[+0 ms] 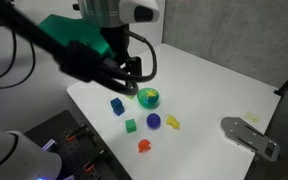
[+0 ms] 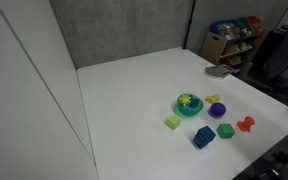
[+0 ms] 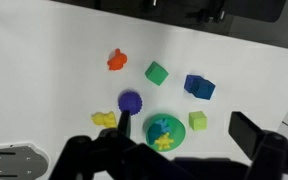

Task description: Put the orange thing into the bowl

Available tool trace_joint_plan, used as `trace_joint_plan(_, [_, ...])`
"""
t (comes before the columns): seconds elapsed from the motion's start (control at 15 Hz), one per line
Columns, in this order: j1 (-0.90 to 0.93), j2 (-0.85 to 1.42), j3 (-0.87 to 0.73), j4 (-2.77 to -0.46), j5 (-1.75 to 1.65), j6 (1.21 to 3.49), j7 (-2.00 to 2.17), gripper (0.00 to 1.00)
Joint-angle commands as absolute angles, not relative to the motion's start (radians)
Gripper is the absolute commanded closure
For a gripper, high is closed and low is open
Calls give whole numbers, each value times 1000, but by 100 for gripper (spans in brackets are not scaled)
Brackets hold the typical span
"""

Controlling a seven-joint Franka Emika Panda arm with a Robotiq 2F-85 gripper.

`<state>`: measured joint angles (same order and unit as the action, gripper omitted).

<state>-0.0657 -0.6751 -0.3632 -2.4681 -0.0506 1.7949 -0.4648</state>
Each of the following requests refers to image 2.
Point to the green plastic bowl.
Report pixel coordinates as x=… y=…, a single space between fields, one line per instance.
x=196 y=111

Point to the black vertical partition post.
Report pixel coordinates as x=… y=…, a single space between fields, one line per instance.
x=189 y=25

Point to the orange rubber animal toy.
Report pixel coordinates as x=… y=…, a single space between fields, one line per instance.
x=245 y=125

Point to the red toy bin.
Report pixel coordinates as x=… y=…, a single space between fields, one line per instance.
x=254 y=22

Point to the yellow rubber animal toy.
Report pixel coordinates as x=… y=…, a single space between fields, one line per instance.
x=212 y=99

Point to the green toy bin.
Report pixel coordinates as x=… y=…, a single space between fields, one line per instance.
x=244 y=23

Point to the dark office chair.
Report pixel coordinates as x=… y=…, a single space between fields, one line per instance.
x=284 y=50

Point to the grey metal mounting plate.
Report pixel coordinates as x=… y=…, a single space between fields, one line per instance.
x=218 y=71

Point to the wooden toy storage shelf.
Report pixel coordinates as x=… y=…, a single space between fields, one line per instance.
x=212 y=46

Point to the lime green soft cube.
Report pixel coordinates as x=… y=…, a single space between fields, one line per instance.
x=173 y=122

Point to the yellow spiky toy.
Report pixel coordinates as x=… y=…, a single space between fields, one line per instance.
x=185 y=100

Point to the black equipment frame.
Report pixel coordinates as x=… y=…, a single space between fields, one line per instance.
x=284 y=163

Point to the blue soft cube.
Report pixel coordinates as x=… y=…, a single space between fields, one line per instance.
x=204 y=137

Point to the purple round block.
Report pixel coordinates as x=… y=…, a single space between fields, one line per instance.
x=217 y=110

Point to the teal rubber toy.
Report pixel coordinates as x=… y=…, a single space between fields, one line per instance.
x=194 y=101

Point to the blue toy bin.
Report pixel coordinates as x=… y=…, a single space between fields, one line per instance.
x=224 y=26

